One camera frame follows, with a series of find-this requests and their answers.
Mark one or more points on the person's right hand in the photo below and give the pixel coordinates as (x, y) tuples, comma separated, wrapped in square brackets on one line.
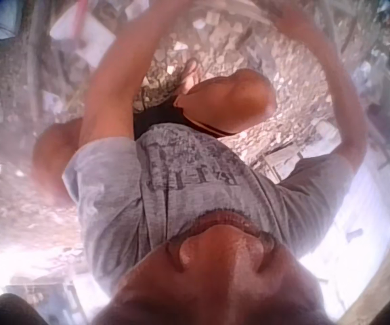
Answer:
[(293, 19)]

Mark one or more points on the person's left hand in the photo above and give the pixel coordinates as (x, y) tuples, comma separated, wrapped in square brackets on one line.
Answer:
[(178, 7)]

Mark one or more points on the white sack with pink stripe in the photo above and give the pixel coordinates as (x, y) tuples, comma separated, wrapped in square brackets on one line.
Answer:
[(83, 30)]

